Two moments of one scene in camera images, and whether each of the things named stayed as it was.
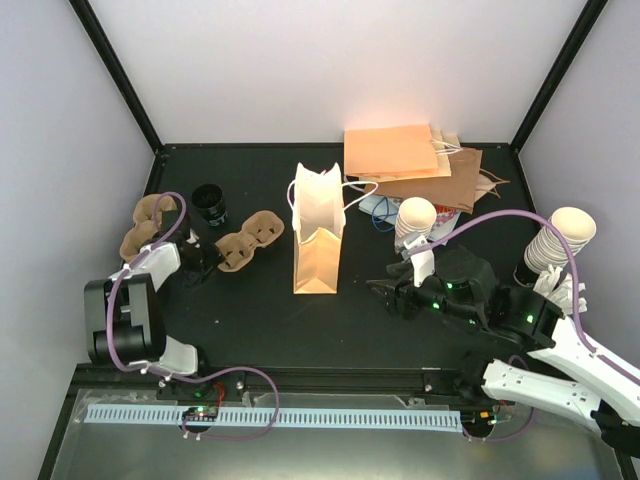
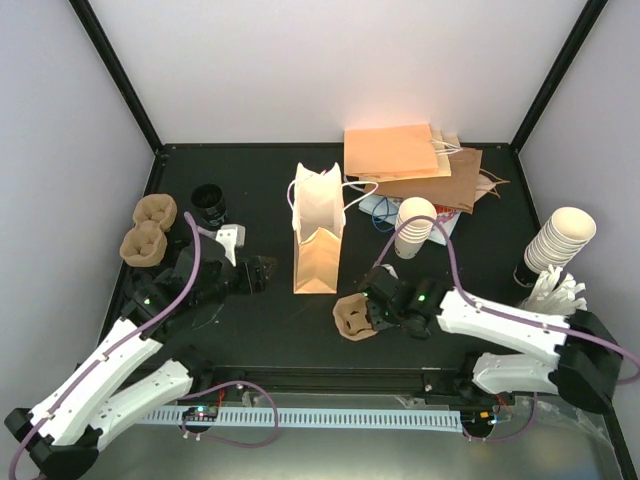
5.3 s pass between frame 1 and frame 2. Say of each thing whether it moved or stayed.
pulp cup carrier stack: stayed
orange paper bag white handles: stayed
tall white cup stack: stayed
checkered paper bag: stayed
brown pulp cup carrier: moved
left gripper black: moved
